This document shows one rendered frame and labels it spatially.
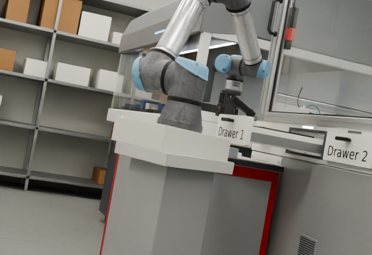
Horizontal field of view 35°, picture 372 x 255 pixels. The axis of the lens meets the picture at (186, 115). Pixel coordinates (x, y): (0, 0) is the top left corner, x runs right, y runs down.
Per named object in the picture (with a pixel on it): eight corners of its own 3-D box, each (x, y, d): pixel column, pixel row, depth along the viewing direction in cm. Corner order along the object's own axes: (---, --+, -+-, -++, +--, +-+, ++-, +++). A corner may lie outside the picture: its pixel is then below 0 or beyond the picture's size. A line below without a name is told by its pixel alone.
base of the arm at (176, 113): (179, 128, 182) (185, 97, 182) (146, 122, 192) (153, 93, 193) (211, 135, 193) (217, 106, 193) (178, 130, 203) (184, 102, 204)
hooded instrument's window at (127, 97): (185, 116, 311) (200, 32, 312) (110, 108, 479) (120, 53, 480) (363, 150, 350) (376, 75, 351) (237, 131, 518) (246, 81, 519)
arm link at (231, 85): (240, 83, 258) (245, 82, 250) (238, 93, 258) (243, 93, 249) (224, 80, 256) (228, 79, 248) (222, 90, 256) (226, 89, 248)
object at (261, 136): (248, 142, 219) (251, 125, 219) (220, 137, 243) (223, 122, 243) (337, 158, 233) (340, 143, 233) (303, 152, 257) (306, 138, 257)
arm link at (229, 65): (239, 55, 236) (249, 60, 246) (214, 52, 242) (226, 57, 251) (235, 73, 236) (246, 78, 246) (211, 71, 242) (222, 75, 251)
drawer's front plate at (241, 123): (244, 145, 217) (250, 116, 217) (214, 139, 244) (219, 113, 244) (249, 146, 217) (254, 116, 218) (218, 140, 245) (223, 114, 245)
